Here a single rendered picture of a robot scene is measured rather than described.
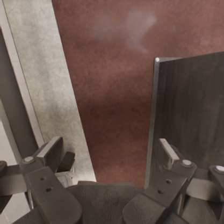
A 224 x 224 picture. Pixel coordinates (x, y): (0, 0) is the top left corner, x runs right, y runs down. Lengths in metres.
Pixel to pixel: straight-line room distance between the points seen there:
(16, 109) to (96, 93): 0.48
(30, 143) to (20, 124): 0.10
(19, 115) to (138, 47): 0.75
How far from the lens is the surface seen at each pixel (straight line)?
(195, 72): 0.61
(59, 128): 1.15
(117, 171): 1.25
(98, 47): 1.03
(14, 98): 0.78
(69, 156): 1.11
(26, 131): 0.80
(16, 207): 0.34
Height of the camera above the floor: 1.02
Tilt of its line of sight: 75 degrees down
